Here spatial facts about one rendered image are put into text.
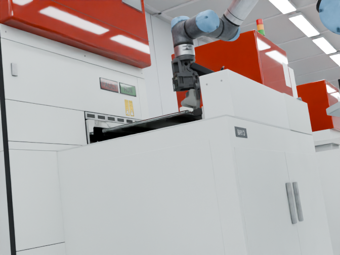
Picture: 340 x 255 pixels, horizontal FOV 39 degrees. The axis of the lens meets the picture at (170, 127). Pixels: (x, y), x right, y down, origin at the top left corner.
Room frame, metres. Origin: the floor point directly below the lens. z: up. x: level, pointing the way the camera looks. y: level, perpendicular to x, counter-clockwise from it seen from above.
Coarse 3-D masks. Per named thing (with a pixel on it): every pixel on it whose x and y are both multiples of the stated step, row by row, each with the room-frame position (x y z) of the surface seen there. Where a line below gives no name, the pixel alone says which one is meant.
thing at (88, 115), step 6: (90, 114) 1.75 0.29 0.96; (96, 114) 1.78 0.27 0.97; (102, 114) 1.82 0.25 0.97; (102, 120) 1.81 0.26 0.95; (108, 120) 1.85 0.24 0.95; (114, 120) 1.88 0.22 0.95; (120, 120) 1.92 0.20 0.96; (126, 120) 1.95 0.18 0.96; (132, 120) 1.99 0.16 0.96; (138, 120) 2.03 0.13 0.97
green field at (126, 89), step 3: (120, 84) 1.94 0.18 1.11; (123, 84) 1.96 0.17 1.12; (120, 87) 1.94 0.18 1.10; (123, 87) 1.96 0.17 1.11; (126, 87) 1.98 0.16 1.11; (129, 87) 2.00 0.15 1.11; (132, 87) 2.02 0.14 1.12; (123, 90) 1.96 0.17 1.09; (126, 90) 1.98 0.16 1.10; (129, 90) 1.99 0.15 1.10; (132, 90) 2.01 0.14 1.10; (126, 93) 1.98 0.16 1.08; (129, 93) 1.99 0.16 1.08; (132, 93) 2.01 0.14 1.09; (135, 93) 2.03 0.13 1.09
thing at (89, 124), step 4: (88, 120) 1.72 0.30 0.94; (92, 120) 1.74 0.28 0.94; (96, 120) 1.76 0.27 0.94; (88, 124) 1.72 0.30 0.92; (92, 124) 1.74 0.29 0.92; (96, 124) 1.76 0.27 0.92; (100, 124) 1.78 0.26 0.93; (104, 124) 1.81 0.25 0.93; (108, 124) 1.83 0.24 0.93; (112, 124) 1.85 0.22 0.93; (116, 124) 1.87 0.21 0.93; (120, 124) 1.90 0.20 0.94; (88, 128) 1.72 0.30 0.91; (92, 128) 1.74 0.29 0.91; (100, 128) 1.81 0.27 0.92; (104, 128) 1.82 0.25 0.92; (88, 132) 1.72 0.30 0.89; (92, 132) 1.74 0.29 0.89; (88, 136) 1.72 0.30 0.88; (92, 136) 1.74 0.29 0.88; (88, 140) 1.73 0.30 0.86; (92, 140) 1.73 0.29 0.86; (96, 140) 1.75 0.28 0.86; (100, 140) 1.78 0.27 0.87; (104, 140) 1.80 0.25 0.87
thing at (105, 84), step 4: (104, 80) 1.85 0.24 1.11; (108, 80) 1.87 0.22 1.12; (104, 84) 1.84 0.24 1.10; (108, 84) 1.87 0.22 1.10; (112, 84) 1.89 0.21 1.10; (116, 84) 1.92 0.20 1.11; (104, 88) 1.84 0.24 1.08; (108, 88) 1.87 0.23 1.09; (112, 88) 1.89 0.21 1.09; (116, 88) 1.91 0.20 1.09
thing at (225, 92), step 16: (208, 80) 1.36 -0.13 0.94; (224, 80) 1.34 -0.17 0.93; (240, 80) 1.41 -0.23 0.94; (208, 96) 1.36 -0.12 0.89; (224, 96) 1.34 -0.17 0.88; (240, 96) 1.39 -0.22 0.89; (256, 96) 1.52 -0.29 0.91; (272, 96) 1.67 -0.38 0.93; (208, 112) 1.37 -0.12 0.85; (224, 112) 1.34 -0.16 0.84; (240, 112) 1.37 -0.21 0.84; (256, 112) 1.49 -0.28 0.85; (272, 112) 1.64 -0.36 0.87; (288, 128) 1.79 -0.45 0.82
